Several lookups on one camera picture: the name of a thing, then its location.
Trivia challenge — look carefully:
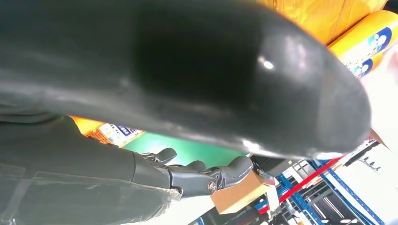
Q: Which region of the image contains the green topped table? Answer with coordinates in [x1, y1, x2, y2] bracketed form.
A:
[122, 132, 248, 168]

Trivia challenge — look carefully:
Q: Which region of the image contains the white table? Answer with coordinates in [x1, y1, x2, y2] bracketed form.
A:
[124, 195, 218, 225]

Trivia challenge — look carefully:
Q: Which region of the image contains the brown cardboard box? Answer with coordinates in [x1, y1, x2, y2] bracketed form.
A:
[211, 170, 272, 216]

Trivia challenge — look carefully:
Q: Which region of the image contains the yellow plastic film sheet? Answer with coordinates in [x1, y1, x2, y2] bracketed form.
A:
[256, 0, 388, 45]

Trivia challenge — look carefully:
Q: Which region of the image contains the blue shelf rack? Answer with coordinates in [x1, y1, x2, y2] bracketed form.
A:
[194, 157, 388, 225]

